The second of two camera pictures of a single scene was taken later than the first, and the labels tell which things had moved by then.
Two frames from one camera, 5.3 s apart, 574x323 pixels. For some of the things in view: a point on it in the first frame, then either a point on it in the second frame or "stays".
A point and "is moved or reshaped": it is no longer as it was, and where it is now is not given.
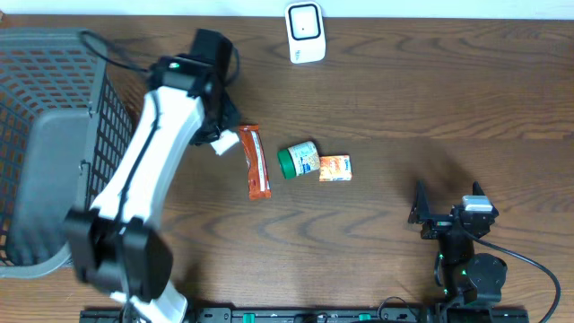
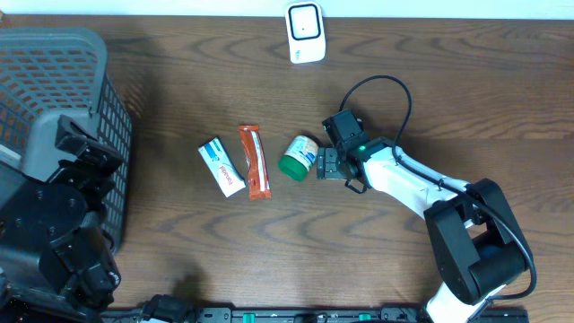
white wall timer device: (306, 34) stays
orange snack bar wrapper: (258, 175) stays
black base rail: (321, 316) stays
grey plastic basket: (65, 131) stays
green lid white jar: (300, 159) is moved or reshaped
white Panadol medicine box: (226, 140) → (228, 179)
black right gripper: (421, 213) → (325, 165)
